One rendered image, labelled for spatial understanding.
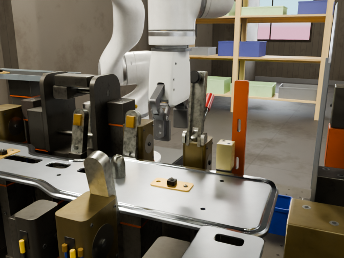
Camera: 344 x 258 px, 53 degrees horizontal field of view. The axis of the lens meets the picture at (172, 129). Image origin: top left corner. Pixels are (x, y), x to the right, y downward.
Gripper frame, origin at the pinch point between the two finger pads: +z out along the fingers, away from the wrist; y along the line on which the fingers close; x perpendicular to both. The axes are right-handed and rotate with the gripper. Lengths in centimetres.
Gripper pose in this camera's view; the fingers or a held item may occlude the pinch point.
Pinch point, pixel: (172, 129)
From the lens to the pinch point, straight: 67.6
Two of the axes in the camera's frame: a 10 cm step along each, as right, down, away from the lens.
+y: -3.9, 2.5, -8.9
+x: 9.2, 1.0, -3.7
